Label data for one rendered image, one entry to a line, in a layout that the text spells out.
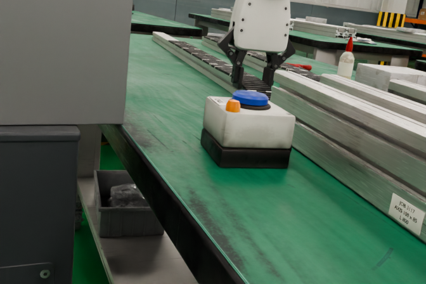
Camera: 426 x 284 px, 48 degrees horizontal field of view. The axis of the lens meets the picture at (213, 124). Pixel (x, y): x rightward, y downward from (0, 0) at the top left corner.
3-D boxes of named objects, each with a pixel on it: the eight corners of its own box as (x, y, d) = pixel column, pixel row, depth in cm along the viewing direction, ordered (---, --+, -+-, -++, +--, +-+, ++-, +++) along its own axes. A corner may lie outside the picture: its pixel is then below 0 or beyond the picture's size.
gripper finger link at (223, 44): (253, 14, 83) (260, 44, 85) (212, 28, 82) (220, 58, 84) (255, 14, 82) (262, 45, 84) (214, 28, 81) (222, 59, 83)
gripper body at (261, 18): (283, -12, 87) (274, 50, 90) (231, -19, 84) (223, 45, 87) (302, -11, 80) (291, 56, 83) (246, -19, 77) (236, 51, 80)
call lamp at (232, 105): (223, 108, 50) (224, 97, 49) (236, 109, 50) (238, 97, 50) (227, 111, 48) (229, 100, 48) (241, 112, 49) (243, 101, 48)
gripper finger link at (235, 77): (240, 49, 86) (235, 85, 87) (224, 47, 85) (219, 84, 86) (246, 52, 83) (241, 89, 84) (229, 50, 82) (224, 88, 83)
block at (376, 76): (334, 116, 81) (345, 61, 79) (395, 120, 85) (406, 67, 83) (364, 132, 73) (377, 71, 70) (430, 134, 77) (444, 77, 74)
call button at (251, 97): (225, 104, 54) (228, 87, 54) (258, 106, 55) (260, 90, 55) (237, 114, 51) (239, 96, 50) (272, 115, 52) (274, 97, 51)
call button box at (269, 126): (199, 144, 57) (205, 92, 55) (273, 146, 60) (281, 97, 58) (219, 168, 49) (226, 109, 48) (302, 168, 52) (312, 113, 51)
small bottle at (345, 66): (346, 80, 129) (355, 37, 126) (352, 83, 126) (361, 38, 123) (333, 79, 128) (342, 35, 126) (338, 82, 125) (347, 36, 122)
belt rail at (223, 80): (151, 39, 175) (152, 31, 175) (162, 40, 176) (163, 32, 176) (238, 98, 87) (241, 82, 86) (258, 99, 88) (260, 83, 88)
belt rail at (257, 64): (201, 44, 181) (202, 36, 180) (211, 45, 182) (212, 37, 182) (329, 103, 93) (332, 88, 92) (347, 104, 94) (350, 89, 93)
